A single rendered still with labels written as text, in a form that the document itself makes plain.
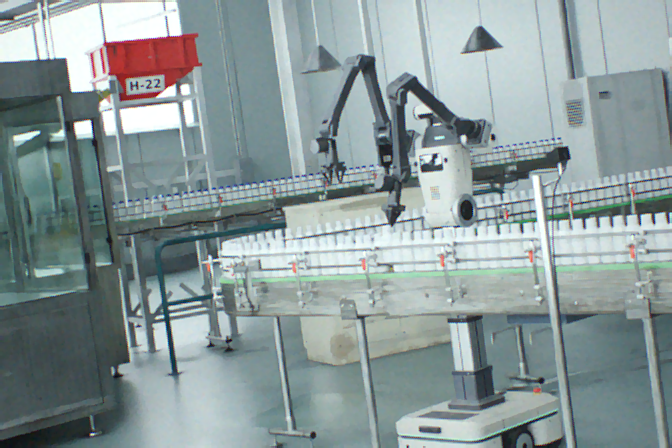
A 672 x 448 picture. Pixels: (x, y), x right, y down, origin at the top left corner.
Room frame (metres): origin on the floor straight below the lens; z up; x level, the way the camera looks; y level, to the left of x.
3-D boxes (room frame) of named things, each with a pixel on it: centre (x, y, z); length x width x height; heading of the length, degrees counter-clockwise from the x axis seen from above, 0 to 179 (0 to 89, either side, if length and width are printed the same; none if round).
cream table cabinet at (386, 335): (10.10, -0.22, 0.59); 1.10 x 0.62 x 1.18; 115
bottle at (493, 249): (5.19, -0.60, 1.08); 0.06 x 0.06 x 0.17
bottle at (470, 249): (5.27, -0.52, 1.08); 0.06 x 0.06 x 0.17
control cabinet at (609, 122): (11.59, -2.51, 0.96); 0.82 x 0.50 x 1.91; 115
